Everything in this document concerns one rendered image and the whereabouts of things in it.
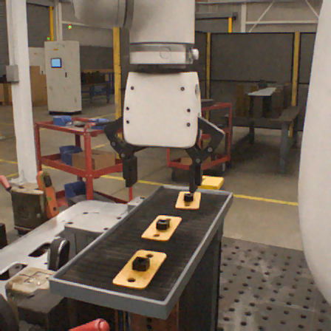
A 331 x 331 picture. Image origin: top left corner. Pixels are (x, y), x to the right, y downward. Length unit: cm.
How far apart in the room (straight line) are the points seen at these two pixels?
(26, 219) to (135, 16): 78
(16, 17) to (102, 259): 439
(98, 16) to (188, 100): 15
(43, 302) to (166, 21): 38
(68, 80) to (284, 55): 579
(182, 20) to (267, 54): 742
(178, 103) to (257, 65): 745
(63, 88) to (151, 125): 1061
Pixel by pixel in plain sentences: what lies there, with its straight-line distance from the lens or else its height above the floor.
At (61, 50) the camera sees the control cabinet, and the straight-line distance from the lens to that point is 1109.
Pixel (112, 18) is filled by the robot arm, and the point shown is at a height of 145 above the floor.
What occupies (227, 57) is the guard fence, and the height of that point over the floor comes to 150.
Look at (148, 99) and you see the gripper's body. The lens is 51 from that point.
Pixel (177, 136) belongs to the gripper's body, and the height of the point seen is 130.
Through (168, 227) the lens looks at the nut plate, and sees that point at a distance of 57.
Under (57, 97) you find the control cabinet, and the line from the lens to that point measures 1128.
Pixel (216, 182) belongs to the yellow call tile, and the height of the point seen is 116.
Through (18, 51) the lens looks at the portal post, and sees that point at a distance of 476.
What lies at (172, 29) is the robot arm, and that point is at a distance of 49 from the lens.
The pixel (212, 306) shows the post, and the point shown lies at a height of 88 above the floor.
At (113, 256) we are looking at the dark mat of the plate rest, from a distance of 51.
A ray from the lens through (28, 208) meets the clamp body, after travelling 114.
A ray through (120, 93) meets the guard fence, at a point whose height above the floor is 101.
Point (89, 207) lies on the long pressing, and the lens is 113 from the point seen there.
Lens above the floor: 139
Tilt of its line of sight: 15 degrees down
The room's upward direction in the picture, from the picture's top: straight up
